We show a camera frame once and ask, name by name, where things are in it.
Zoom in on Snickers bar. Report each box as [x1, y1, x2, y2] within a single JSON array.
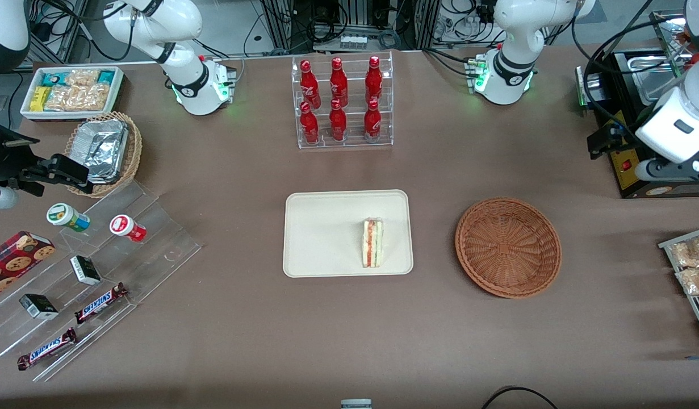
[[17, 328, 78, 371], [74, 282, 128, 325]]

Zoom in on metal wire rack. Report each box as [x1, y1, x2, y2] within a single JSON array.
[[658, 226, 699, 347]]

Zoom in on small dark box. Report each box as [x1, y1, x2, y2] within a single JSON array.
[[19, 293, 59, 320], [70, 255, 102, 286]]

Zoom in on round brown wicker basket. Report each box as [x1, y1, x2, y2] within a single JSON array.
[[455, 197, 562, 299]]

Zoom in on puffed snack bag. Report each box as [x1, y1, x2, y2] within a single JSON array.
[[65, 68, 101, 87], [44, 84, 110, 112]]

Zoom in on red lid jar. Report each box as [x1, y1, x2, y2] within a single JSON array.
[[110, 214, 147, 243]]

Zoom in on steel warmer pan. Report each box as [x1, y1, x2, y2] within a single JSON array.
[[633, 54, 682, 106]]

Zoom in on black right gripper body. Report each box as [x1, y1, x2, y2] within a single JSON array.
[[0, 108, 40, 183]]

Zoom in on silver foil packets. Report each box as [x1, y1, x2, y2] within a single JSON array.
[[76, 118, 129, 183]]

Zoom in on yellow snack packet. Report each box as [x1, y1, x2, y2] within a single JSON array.
[[30, 86, 52, 112]]

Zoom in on red cookie box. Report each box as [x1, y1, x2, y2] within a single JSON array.
[[0, 231, 56, 302]]

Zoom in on triangular sandwich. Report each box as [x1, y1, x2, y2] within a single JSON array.
[[362, 218, 384, 269]]

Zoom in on clear bagged snack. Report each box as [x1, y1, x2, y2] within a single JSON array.
[[675, 266, 699, 297], [669, 236, 699, 268]]

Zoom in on black food warmer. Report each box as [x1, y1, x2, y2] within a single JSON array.
[[576, 9, 699, 199]]

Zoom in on clear acrylic stepped display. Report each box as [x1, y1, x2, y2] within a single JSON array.
[[0, 181, 202, 382]]

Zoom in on aluminium frame rack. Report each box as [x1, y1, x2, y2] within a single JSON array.
[[258, 0, 441, 53]]

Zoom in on light wicker basket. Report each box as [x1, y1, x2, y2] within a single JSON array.
[[64, 111, 143, 198]]

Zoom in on black floor cable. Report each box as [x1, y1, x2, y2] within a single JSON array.
[[481, 386, 559, 409]]

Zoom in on white snack bin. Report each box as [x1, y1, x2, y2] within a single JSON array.
[[20, 66, 125, 122]]

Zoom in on green lid jar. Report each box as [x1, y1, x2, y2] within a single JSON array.
[[47, 203, 91, 233]]

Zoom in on red soda bottle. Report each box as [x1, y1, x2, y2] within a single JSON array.
[[330, 57, 349, 107], [300, 60, 321, 108], [363, 98, 383, 143], [365, 55, 384, 106], [329, 98, 348, 143], [300, 101, 320, 144]]

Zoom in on clear acrylic bottle rack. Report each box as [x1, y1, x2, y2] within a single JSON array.
[[291, 51, 394, 149]]

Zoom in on cream rectangular tray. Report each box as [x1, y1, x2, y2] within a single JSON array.
[[283, 189, 414, 278]]

